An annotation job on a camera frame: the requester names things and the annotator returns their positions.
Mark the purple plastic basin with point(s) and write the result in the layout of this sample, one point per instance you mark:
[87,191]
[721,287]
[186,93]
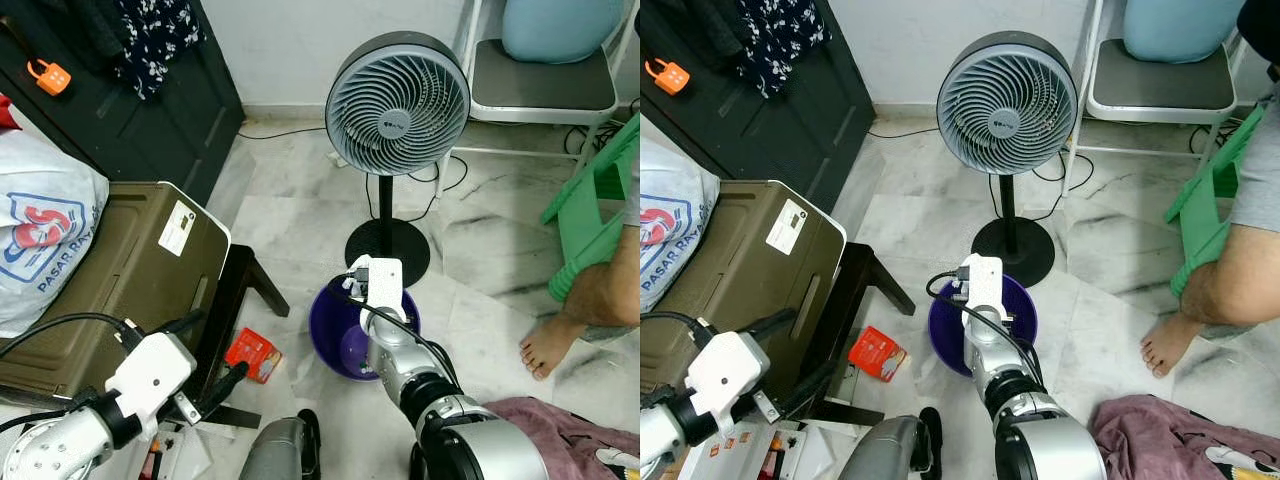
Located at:
[943,325]
[335,330]

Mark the brown hard suitcase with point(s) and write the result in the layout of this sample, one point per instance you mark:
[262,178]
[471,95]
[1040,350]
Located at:
[730,270]
[100,280]

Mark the green plastic stool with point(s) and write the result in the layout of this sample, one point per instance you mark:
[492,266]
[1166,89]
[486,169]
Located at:
[585,230]
[1200,220]

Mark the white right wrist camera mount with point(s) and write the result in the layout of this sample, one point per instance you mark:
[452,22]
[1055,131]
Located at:
[985,280]
[385,280]

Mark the person's grey shorts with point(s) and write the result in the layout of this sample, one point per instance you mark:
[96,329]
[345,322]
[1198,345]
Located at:
[1260,160]

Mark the silver robot left leg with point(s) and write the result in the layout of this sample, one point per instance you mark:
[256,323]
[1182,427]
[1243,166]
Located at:
[275,455]
[880,455]

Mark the white carton with red labels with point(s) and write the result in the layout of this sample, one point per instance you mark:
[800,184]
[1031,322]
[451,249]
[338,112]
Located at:
[790,455]
[190,455]

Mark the grey standing fan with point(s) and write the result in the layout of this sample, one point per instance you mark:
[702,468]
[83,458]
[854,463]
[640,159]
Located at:
[398,105]
[1008,105]

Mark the pink cartoon print blanket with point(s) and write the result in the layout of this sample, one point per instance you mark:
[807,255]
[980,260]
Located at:
[1160,440]
[570,440]

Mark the person's bare leg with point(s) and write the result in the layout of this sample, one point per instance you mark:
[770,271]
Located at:
[600,290]
[1230,280]

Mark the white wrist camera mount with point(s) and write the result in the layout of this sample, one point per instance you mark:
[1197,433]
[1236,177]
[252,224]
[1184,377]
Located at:
[985,280]
[385,280]
[150,375]
[725,375]

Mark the light blue cushion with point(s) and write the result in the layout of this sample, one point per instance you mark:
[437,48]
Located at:
[1180,30]
[560,30]

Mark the dark floral cloth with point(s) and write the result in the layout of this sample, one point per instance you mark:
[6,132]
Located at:
[780,40]
[155,40]

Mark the orange padlock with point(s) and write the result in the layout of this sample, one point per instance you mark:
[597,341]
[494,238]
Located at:
[52,78]
[668,77]

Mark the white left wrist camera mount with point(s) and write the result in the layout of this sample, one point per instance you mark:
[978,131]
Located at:
[150,375]
[725,375]

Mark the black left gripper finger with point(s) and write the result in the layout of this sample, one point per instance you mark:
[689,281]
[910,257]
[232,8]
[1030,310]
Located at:
[812,386]
[228,385]
[185,322]
[775,321]

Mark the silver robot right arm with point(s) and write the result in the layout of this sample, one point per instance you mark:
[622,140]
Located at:
[1050,450]
[480,440]

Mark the black low table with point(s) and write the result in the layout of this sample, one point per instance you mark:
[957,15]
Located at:
[855,290]
[235,290]

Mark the white printed plastic bag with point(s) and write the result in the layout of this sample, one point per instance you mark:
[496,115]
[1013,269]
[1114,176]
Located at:
[670,230]
[40,230]

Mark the small red box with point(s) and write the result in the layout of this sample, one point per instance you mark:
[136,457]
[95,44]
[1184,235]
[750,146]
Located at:
[877,352]
[252,355]

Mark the white chair with grey seat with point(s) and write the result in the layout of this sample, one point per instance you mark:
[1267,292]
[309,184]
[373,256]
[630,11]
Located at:
[1160,90]
[540,90]

